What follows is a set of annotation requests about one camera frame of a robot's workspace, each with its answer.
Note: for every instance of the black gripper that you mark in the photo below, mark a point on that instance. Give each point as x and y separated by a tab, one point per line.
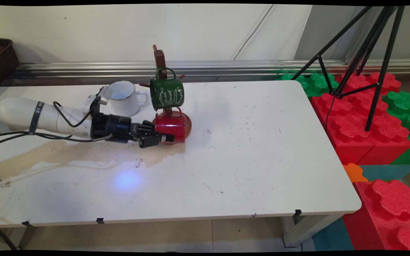
114	128

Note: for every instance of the red enamel mug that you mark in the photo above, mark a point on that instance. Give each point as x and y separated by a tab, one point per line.
173	124

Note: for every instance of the green enamel mug white print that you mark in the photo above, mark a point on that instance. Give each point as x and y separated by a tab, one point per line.
167	94

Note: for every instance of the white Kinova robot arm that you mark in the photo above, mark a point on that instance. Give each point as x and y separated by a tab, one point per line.
16	113

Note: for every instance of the wooden mug tree stand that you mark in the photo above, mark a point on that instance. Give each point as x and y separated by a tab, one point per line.
159	58

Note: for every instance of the black table edge clip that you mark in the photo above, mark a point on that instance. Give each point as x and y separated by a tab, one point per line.
298	212
100	220
27	224

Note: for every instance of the brown wicker basket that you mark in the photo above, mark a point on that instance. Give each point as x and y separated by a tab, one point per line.
0	60

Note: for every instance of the green foam block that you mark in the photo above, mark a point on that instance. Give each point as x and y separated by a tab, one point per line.
313	83
406	106

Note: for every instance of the white table leg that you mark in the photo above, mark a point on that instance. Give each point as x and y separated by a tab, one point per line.
304	227

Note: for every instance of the red foam block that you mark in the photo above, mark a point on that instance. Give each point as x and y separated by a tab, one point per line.
390	131
347	131
390	209

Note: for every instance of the orange foam piece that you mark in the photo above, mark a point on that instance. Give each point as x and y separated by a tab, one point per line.
353	172

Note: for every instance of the teal foam block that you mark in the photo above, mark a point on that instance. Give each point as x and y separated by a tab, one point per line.
333	236
386	171

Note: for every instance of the black tripod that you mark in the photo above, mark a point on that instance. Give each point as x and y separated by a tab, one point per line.
377	85

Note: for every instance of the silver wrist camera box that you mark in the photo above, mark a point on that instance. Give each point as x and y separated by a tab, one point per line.
104	94

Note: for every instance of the aluminium window rail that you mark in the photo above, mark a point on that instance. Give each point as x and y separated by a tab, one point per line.
244	67

